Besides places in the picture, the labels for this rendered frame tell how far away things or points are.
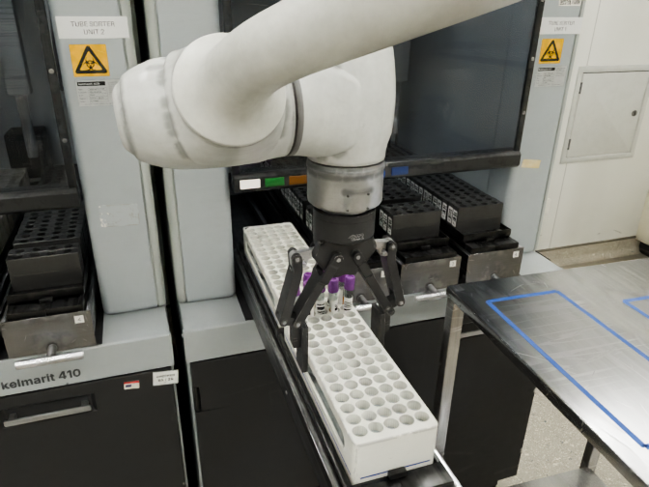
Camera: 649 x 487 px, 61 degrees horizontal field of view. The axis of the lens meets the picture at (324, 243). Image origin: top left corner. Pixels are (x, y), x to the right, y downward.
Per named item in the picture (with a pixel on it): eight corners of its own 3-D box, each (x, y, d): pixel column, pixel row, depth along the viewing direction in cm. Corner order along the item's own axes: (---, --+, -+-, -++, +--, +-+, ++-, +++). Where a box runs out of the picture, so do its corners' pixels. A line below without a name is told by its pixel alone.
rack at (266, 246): (243, 255, 112) (241, 227, 109) (291, 248, 115) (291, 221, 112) (279, 334, 86) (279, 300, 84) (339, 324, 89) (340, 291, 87)
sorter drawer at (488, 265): (349, 185, 174) (350, 157, 171) (388, 181, 179) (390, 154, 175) (475, 296, 112) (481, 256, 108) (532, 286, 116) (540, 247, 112)
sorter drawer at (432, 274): (302, 189, 170) (302, 161, 166) (344, 186, 174) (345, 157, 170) (408, 307, 107) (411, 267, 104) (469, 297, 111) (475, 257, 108)
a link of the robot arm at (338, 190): (398, 164, 61) (395, 214, 63) (367, 144, 68) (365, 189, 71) (320, 172, 58) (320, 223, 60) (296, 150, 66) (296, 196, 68)
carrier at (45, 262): (85, 277, 99) (80, 246, 96) (85, 282, 97) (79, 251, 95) (14, 286, 95) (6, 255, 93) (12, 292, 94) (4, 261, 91)
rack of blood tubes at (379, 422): (283, 338, 85) (282, 303, 82) (344, 328, 88) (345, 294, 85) (352, 490, 59) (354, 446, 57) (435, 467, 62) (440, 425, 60)
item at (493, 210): (494, 225, 124) (499, 200, 121) (500, 228, 122) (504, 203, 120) (449, 230, 121) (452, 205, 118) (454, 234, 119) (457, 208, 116)
